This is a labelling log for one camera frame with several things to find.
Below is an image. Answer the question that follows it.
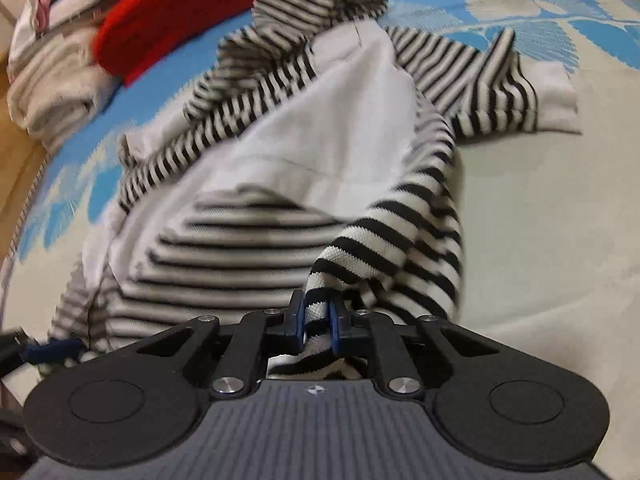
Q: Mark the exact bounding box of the black white striped hooded garment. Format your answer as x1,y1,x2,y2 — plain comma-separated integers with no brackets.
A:
50,0,578,379

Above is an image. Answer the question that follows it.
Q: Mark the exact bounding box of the folded white clothes pile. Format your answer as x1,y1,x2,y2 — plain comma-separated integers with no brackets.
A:
8,0,119,74

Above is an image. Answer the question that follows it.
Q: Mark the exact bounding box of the folded beige towel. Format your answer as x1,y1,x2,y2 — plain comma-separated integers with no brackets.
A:
6,27,119,155

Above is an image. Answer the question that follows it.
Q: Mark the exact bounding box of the red knitted garment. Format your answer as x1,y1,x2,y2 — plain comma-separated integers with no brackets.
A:
92,0,254,86

